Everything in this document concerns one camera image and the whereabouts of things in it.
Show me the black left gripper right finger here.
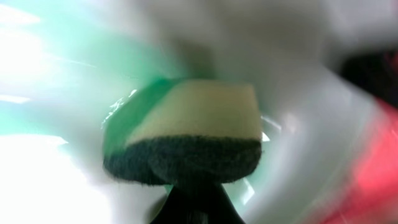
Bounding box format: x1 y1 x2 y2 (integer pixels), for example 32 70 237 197
198 183 245 224

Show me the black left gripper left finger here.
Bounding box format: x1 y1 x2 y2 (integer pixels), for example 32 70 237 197
150 187 199 224

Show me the green yellow sponge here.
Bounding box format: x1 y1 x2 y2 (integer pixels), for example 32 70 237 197
103 80 262 185

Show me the white plate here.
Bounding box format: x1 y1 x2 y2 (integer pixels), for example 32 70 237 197
1 1 379 223

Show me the red serving tray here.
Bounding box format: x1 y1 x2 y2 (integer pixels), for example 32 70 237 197
321 102 397 224

